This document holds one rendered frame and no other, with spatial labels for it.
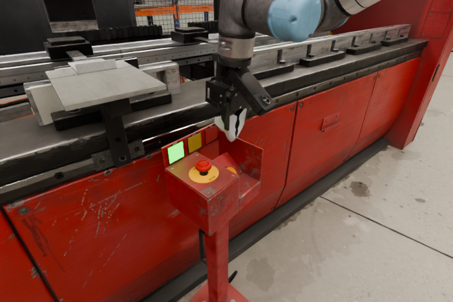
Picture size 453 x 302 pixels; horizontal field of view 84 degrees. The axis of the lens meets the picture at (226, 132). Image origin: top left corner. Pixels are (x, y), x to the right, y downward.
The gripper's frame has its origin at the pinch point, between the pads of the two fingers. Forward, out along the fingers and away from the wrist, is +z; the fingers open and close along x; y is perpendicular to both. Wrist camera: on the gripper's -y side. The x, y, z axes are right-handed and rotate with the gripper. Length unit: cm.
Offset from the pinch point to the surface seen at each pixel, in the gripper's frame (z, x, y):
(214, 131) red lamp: 3.3, -2.1, 9.2
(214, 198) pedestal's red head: 6.7, 13.0, -6.5
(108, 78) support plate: -14.1, 19.8, 20.1
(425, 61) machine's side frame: 11, -191, -17
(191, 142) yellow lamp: 3.3, 6.2, 9.1
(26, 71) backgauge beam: -5, 27, 61
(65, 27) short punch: -21.3, 20.3, 37.8
